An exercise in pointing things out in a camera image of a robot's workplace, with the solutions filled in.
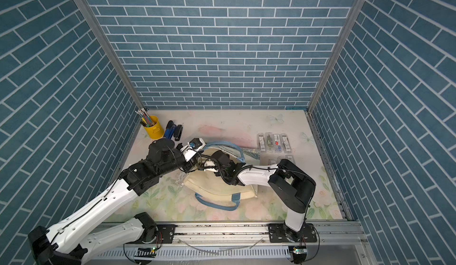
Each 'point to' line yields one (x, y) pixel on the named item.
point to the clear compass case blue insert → (277, 143)
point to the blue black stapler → (170, 128)
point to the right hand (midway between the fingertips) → (219, 157)
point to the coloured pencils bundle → (146, 119)
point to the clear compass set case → (269, 142)
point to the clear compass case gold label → (262, 144)
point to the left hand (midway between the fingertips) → (206, 151)
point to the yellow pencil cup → (156, 131)
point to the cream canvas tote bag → (219, 177)
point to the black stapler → (177, 132)
